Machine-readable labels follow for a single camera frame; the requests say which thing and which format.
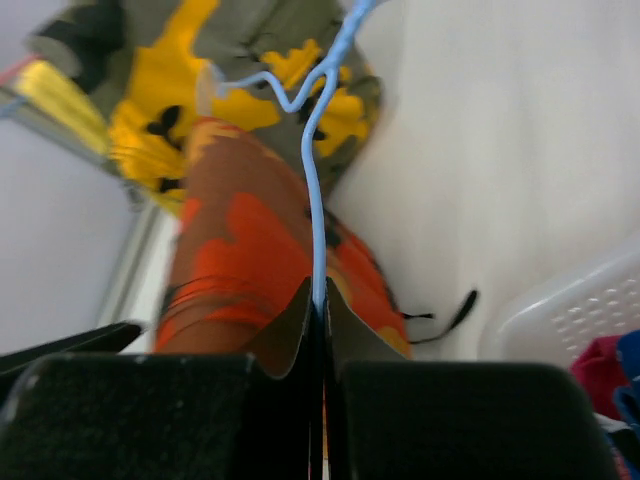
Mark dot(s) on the blue hanger with orange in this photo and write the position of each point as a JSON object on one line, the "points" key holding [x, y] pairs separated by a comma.
{"points": [[327, 69]]}

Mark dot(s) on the green camouflage trousers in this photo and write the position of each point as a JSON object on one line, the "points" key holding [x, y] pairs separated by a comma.
{"points": [[139, 62]]}

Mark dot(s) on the white plastic basket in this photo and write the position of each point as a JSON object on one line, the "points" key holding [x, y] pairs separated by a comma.
{"points": [[556, 321]]}

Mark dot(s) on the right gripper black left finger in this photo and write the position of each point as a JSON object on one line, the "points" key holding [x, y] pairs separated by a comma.
{"points": [[159, 416]]}

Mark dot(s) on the aluminium frame structure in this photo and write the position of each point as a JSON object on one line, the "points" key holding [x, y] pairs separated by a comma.
{"points": [[135, 290]]}

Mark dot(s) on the pink trousers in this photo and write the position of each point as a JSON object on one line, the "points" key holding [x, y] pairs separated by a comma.
{"points": [[598, 372]]}

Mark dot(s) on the orange camouflage trousers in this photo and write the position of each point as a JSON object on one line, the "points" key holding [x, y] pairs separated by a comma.
{"points": [[244, 244]]}

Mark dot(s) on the blue white patterned trousers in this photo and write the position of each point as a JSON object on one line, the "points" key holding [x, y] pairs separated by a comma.
{"points": [[626, 398]]}

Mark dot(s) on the yellow trousers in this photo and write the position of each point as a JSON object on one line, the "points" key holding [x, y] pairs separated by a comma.
{"points": [[59, 97]]}

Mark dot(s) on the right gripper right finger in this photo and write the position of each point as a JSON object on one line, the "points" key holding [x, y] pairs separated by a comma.
{"points": [[394, 418]]}

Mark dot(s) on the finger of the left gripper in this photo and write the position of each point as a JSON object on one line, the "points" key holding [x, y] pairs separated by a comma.
{"points": [[112, 338]]}

